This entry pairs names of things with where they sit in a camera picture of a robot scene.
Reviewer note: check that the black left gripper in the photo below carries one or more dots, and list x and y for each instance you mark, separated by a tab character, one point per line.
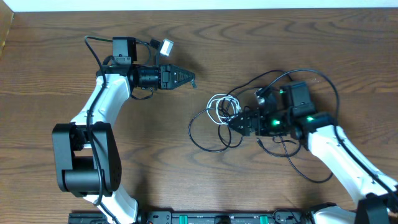
166	80

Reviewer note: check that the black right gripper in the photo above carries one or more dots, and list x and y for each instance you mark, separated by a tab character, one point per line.
249	115

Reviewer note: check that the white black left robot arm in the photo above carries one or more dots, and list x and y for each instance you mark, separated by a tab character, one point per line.
87	161

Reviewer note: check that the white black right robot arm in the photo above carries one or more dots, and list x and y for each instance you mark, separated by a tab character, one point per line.
373	192

